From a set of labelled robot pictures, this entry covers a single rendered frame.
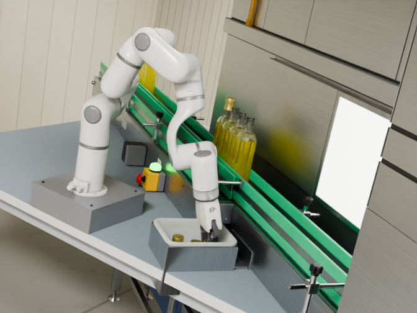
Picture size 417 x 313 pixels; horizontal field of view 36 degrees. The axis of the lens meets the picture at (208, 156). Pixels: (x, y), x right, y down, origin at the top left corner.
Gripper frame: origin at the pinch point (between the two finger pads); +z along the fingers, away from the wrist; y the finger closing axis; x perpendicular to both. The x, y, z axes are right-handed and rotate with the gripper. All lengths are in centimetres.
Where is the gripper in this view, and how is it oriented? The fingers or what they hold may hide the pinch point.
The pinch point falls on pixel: (209, 240)
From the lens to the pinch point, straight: 194.7
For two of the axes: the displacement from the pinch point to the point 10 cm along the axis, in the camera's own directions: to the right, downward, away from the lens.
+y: -3.6, -3.4, 8.7
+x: -9.3, 1.9, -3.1
